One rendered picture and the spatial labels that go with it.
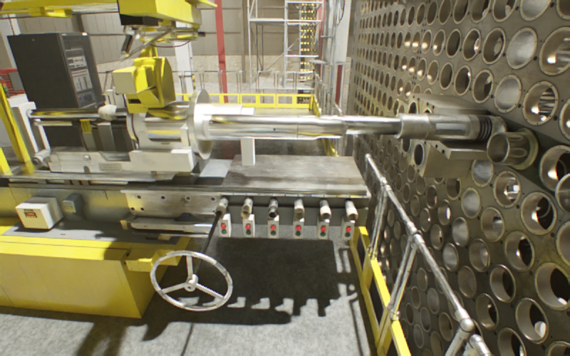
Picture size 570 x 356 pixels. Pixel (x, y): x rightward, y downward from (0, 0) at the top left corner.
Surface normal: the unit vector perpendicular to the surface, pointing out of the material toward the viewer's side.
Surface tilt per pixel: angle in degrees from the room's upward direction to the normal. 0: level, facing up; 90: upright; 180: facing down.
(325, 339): 0
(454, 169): 90
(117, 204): 90
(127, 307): 90
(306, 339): 0
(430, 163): 90
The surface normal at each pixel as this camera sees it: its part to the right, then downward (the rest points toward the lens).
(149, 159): -0.03, 0.45
